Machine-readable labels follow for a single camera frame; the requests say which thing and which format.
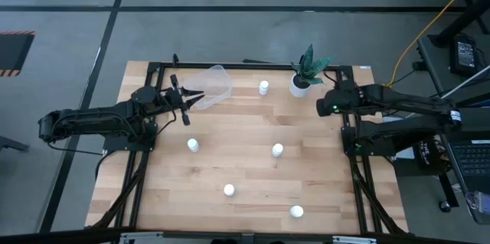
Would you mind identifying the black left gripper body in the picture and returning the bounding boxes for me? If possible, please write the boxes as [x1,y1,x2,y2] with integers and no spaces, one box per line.
[158,74,191,128]

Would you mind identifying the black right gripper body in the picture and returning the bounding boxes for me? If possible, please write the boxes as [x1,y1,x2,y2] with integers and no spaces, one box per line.
[315,89,348,119]

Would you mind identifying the clear plastic basket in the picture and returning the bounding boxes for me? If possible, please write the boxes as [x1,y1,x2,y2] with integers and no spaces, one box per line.
[181,64,234,111]

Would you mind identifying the snake plant in white pot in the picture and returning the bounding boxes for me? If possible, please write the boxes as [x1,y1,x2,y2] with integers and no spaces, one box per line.
[288,43,337,99]

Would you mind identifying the black bag with white print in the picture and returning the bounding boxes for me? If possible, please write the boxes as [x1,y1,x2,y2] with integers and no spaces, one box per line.
[412,136,451,176]

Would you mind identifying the black side desk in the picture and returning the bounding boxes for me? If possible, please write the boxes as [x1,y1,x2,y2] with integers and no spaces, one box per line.
[416,33,490,138]

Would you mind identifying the black box with label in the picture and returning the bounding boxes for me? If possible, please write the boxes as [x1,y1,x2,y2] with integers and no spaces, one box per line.
[448,34,480,77]

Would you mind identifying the black desk leg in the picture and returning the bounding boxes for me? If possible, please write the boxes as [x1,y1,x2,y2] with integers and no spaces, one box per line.
[438,173,460,209]

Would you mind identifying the black laptop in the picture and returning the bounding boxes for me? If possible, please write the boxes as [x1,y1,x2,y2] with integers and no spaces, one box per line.
[446,138,490,195]

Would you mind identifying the black stand base legs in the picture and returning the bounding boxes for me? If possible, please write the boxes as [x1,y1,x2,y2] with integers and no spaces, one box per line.
[427,0,490,48]

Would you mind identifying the black mat with hazard stripes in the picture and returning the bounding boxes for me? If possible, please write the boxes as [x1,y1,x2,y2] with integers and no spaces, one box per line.
[0,30,36,78]

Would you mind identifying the grey stand foot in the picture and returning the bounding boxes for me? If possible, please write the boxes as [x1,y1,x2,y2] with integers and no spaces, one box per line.
[0,135,31,153]

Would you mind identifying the black crossbar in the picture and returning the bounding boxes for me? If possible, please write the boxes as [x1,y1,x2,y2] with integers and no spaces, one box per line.
[0,227,490,244]

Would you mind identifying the clear plastic pouch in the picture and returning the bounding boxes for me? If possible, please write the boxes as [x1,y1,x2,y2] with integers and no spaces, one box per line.
[465,190,490,226]

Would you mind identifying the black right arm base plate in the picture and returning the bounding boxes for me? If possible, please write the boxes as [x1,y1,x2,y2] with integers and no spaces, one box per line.
[341,125,397,158]

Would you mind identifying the yellow power cable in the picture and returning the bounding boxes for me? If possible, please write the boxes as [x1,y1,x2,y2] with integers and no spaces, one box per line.
[386,0,490,89]

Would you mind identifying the black aluminium table frame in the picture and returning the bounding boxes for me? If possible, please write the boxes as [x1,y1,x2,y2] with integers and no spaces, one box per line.
[88,60,409,236]

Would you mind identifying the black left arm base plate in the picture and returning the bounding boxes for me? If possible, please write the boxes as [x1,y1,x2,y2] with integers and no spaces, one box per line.
[102,121,158,153]

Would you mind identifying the silver bracket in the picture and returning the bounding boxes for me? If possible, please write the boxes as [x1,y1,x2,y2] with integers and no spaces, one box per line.
[119,231,164,244]
[332,235,378,244]

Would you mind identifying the white cable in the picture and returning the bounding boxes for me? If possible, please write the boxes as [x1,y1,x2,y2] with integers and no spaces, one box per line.
[431,63,490,102]

